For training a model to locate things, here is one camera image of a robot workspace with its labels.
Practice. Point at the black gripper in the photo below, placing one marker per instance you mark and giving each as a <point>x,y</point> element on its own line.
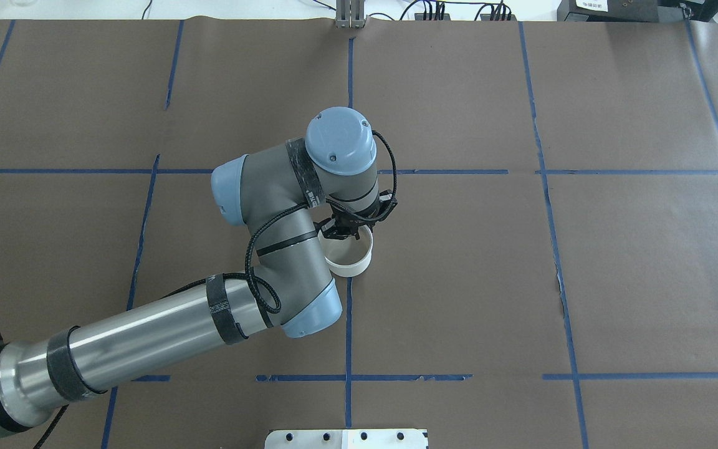
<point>344,226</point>

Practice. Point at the white mug with smiley face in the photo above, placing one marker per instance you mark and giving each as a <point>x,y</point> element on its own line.
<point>350,257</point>

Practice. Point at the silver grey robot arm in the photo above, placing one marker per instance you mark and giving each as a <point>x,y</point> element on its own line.
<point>322,185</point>

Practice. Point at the lower horizontal blue tape strip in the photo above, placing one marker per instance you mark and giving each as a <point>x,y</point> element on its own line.
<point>463,377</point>

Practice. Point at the centre vertical blue tape strip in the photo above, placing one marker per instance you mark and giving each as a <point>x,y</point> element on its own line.
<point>349,334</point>

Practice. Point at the vertical blue tape strip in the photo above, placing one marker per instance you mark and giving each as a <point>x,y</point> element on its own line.
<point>544,179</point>
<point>113,394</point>
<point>349,334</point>

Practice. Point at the left vertical blue tape strip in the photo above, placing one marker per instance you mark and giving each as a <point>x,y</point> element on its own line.
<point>113,394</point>

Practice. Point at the white metal mounting plate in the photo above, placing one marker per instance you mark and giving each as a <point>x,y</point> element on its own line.
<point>348,438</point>

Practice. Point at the brown paper table cover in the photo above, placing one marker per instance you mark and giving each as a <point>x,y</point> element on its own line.
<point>462,279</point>

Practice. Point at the black power strip with plugs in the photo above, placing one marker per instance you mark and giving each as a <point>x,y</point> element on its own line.
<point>471,11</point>

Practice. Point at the right vertical blue tape strip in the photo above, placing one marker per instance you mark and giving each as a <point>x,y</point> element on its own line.
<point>544,179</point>

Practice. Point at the black device with white label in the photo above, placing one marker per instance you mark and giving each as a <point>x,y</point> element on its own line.
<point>618,11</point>

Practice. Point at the long horizontal blue tape strip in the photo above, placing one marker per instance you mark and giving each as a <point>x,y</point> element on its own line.
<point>201,171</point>

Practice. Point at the grey aluminium post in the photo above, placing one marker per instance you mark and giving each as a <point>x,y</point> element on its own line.
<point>350,14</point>

